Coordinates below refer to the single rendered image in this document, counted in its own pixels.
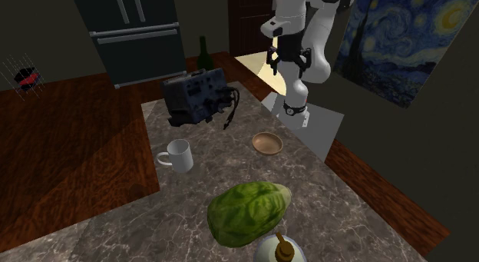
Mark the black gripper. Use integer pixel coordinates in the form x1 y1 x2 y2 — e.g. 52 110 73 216
266 30 312 77

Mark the dark brown wooden door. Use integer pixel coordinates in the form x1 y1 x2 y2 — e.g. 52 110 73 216
226 0 279 58

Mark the grey robot stand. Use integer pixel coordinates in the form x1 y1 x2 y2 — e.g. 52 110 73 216
260 91 345 163

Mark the dark green glass bottle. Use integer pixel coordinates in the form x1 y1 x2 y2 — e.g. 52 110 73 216
197 35 216 71

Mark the wooden bowl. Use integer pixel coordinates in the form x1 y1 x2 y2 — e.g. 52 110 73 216
251 131 285 157

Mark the blue swirling night sky painting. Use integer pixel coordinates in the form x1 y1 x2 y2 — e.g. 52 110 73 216
332 0 479 110

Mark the white mug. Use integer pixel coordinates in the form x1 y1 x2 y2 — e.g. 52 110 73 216
156 138 195 174

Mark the green lettuce head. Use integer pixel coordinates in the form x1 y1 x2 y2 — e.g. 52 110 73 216
206 181 292 249

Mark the white bottle with brown stopper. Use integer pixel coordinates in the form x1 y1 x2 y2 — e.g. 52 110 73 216
253 231 308 262

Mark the dark blue toaster with cable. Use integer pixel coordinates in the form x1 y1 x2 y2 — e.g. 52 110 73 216
160 68 241 131

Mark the black refrigerator with silver handles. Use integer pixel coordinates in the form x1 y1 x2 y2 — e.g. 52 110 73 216
69 0 187 90

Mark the black and red wire basket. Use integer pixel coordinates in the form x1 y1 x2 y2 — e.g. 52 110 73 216
1 52 47 102

